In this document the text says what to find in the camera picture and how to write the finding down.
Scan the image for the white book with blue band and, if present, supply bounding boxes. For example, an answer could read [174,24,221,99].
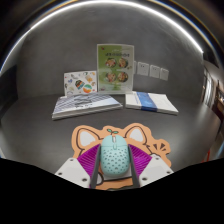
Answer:
[124,90,180,116]

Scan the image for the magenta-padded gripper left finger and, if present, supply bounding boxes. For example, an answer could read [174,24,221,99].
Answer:
[54,143,102,189]

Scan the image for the teal perforated computer mouse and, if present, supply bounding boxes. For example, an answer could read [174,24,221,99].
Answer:
[99,134,130,178]

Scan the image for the glass partition door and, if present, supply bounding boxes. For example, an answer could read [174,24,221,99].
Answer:
[201,59,224,111]

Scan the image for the long ceiling light strip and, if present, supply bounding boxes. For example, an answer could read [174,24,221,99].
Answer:
[0,0,205,73]

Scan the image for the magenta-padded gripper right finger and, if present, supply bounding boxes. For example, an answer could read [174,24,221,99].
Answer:
[127,143,175,188]

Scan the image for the green menu sign stand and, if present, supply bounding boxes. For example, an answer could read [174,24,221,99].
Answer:
[96,43,135,94]

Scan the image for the small white colourful card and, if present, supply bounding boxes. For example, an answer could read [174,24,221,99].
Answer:
[63,70,98,98]

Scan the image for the grey striped book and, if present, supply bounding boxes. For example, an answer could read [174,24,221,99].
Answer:
[51,92,124,121]

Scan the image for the white wall socket plates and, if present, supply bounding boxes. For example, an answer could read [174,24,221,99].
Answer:
[133,60,170,82]

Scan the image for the orange corgi-shaped mouse pad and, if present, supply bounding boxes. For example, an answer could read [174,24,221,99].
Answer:
[71,122,172,191]

